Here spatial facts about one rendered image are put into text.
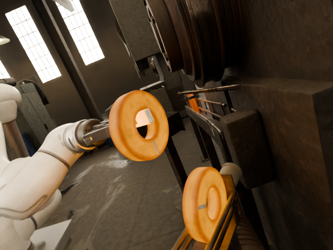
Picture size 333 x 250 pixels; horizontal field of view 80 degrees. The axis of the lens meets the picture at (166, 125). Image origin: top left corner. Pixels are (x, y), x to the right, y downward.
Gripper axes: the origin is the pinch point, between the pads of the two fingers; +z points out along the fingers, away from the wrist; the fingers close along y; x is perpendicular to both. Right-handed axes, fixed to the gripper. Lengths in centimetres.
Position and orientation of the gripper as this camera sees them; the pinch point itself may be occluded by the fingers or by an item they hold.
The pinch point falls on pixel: (138, 119)
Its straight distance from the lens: 44.2
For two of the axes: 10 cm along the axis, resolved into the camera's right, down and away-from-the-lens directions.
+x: -4.0, -8.9, -2.3
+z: 7.7, -1.9, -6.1
